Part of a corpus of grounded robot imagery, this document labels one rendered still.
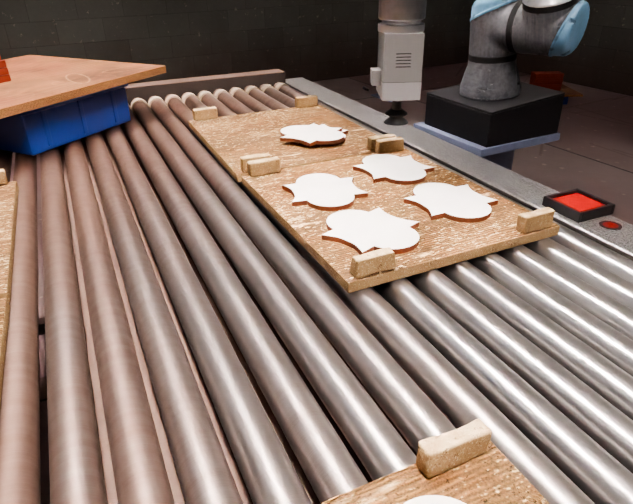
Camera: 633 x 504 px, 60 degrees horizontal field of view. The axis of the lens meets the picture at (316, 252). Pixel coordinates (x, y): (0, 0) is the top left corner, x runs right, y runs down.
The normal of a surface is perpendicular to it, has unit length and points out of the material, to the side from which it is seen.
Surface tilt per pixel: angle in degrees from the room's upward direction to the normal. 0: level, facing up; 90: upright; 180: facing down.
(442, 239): 0
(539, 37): 110
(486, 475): 0
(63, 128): 90
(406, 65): 90
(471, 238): 0
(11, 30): 90
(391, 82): 90
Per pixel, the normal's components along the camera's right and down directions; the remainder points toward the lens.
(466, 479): -0.02, -0.88
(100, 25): 0.47, 0.42
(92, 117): 0.90, 0.19
